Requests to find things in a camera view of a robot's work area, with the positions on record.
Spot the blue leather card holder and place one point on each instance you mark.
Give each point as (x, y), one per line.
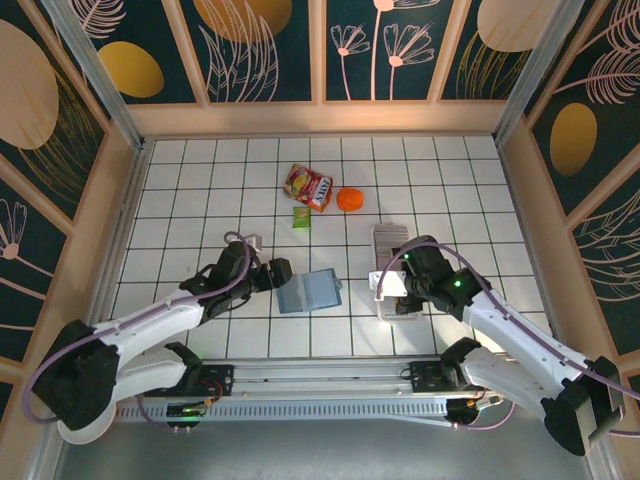
(310, 295)

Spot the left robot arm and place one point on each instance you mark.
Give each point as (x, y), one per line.
(150, 325)

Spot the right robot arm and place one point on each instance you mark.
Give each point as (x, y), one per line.
(510, 325)

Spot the white slotted card tray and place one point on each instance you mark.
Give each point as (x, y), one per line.
(385, 311)

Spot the row of credit cards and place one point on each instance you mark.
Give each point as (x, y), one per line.
(390, 240)

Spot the small green packet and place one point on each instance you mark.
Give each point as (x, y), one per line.
(302, 218)

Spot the red orange snack bag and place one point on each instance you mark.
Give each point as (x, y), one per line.
(307, 187)

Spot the orange fruit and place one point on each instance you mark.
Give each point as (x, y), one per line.
(350, 199)

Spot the black electronics board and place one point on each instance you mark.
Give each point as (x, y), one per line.
(185, 412)
(470, 412)

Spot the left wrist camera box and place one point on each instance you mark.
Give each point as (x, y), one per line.
(255, 243)

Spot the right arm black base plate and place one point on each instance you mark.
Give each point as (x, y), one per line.
(425, 377)

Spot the aluminium mounting rail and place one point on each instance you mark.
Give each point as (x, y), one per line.
(320, 372)

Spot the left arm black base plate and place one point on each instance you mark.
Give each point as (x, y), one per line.
(220, 380)

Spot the aluminium frame post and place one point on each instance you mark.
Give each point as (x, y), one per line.
(535, 75)
(97, 75)

